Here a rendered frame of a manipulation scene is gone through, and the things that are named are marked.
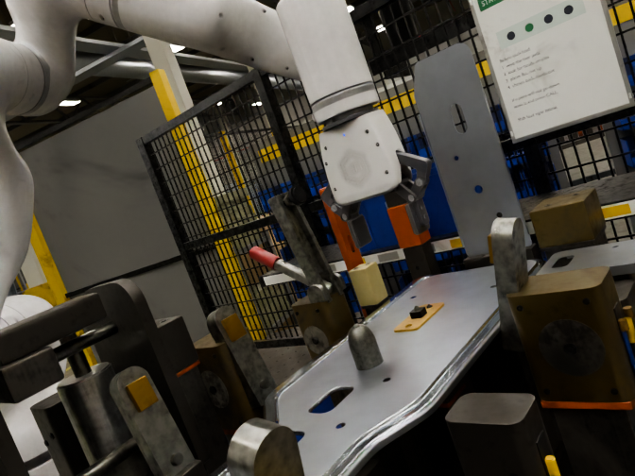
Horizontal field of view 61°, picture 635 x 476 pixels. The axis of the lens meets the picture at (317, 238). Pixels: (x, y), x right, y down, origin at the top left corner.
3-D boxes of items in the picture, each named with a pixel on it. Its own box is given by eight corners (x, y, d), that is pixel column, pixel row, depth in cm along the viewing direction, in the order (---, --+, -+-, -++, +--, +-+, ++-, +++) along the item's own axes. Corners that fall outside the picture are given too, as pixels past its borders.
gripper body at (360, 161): (300, 128, 69) (331, 211, 70) (363, 100, 62) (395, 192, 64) (334, 120, 75) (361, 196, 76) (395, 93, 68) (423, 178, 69)
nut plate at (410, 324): (417, 331, 67) (414, 321, 67) (392, 332, 70) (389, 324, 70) (446, 303, 73) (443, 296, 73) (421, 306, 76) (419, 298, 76)
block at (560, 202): (652, 426, 81) (583, 199, 77) (595, 424, 86) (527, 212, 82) (659, 399, 87) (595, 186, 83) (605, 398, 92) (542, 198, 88)
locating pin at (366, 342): (378, 382, 60) (358, 329, 59) (356, 383, 62) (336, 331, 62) (392, 368, 63) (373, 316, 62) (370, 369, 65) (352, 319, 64)
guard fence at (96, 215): (306, 411, 304) (174, 66, 282) (297, 424, 291) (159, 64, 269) (127, 443, 355) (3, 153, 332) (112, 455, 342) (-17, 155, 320)
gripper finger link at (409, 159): (367, 154, 68) (379, 195, 69) (420, 138, 63) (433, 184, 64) (371, 152, 69) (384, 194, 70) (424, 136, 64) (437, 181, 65)
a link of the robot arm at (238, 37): (159, 45, 82) (351, 100, 79) (104, 21, 66) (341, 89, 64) (172, -17, 80) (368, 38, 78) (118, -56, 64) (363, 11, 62)
